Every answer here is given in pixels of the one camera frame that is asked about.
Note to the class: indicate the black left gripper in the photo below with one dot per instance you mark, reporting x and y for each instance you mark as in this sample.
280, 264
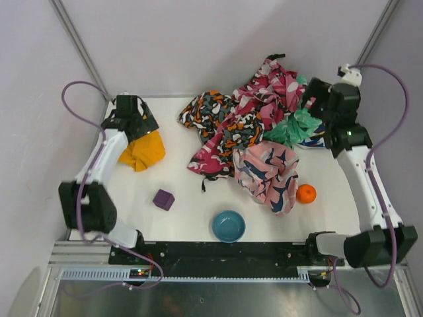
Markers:
145, 125

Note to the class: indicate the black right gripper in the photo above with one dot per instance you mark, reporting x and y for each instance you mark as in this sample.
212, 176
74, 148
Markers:
317, 96

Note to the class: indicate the yellow cloth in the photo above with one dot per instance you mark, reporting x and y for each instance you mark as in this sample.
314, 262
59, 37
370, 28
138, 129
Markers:
144, 152

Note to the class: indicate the pink camouflage cloth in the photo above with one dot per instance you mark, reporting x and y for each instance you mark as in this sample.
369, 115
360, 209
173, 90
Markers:
206, 161

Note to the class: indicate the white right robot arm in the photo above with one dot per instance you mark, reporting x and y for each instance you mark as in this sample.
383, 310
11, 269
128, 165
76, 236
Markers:
383, 238

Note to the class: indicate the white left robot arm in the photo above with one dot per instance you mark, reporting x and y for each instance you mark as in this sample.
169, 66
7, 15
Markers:
86, 203

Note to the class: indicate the blue patterned cloth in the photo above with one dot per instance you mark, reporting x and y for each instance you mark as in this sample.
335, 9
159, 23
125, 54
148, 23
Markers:
315, 141

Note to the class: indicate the green tie-dye cloth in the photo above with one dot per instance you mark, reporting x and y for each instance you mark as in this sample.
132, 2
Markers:
294, 125

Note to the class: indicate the orange black camouflage cloth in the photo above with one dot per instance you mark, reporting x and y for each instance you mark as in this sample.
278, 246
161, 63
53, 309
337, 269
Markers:
219, 120

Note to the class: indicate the pink shark print cloth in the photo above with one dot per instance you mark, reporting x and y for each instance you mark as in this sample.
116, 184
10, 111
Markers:
267, 171

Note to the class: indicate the purple cube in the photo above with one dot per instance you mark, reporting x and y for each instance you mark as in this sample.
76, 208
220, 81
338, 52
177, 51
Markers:
163, 200

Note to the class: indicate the orange fruit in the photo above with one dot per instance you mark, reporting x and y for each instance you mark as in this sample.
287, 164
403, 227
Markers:
306, 194

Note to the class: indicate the blue ceramic bowl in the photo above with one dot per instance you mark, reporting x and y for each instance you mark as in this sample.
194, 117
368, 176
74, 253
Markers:
228, 226

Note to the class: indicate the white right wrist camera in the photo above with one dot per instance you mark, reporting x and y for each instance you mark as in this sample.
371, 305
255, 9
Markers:
350, 75

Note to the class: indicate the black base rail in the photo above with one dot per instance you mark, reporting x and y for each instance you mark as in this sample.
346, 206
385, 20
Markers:
262, 259

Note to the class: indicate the grey cable duct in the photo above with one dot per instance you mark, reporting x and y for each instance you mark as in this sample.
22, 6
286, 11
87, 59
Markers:
299, 275

